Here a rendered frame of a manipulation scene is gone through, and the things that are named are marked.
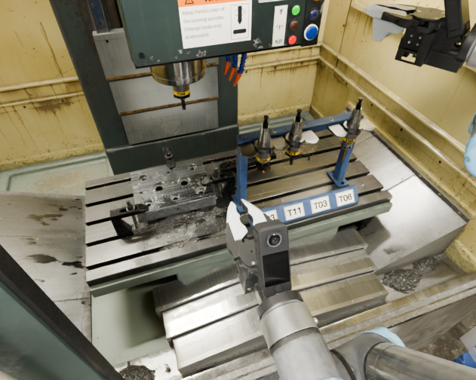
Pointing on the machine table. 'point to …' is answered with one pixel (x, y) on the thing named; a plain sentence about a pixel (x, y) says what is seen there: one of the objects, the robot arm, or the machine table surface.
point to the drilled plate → (176, 177)
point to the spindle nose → (179, 72)
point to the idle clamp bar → (236, 163)
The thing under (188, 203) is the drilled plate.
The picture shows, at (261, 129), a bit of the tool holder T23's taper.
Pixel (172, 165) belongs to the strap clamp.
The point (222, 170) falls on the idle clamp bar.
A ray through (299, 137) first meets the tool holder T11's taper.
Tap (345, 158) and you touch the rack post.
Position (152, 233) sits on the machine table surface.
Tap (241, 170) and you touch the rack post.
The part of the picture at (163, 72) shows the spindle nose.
